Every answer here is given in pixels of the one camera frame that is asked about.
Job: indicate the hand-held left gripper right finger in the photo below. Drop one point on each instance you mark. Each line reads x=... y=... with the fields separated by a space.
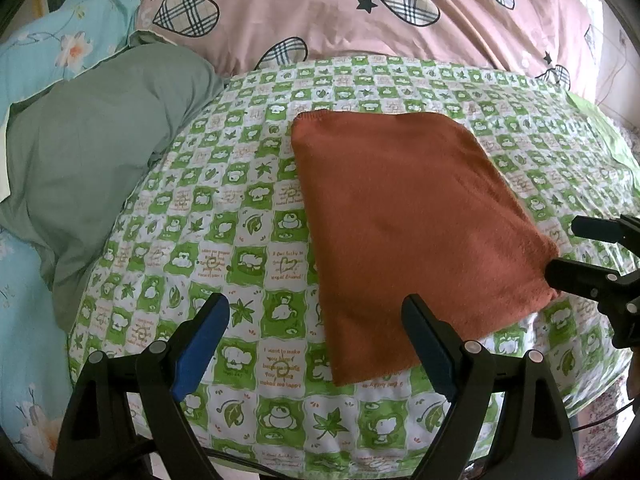
x=430 y=345

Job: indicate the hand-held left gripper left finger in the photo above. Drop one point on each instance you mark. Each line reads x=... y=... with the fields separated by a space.
x=200 y=345

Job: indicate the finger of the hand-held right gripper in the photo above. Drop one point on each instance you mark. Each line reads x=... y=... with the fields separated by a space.
x=600 y=227
x=580 y=275

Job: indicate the orange towel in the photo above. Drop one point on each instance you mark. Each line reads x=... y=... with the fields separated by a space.
x=400 y=210

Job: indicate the light green cloth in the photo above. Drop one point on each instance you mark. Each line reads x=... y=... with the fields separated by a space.
x=600 y=125

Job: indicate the green checked printed blanket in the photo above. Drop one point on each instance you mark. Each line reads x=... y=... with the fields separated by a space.
x=240 y=210

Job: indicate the light blue floral sheet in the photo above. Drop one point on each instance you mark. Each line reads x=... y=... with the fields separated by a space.
x=30 y=360

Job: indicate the plain green pillow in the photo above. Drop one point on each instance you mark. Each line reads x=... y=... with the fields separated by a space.
x=90 y=135

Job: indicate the pink heart-print duvet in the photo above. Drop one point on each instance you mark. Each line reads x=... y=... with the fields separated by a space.
x=325 y=10

